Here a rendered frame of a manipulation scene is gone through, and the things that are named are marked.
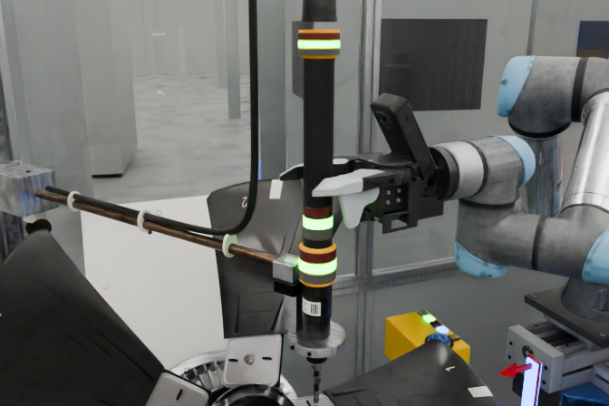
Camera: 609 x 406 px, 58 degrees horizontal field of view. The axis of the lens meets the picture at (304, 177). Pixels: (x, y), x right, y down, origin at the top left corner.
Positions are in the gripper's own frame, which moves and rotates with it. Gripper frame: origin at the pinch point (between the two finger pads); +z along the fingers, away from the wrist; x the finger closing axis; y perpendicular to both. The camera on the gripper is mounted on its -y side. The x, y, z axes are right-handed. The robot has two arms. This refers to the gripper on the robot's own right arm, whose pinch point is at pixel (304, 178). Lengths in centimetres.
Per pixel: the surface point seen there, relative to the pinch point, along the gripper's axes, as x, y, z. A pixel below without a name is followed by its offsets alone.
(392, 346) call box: 28, 48, -38
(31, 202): 51, 13, 24
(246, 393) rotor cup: -0.5, 24.2, 8.0
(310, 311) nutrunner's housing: -1.1, 15.8, -0.2
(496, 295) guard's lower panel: 54, 64, -102
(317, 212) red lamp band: -1.6, 3.7, -0.7
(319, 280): -2.1, 11.7, -0.7
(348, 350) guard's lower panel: 63, 72, -52
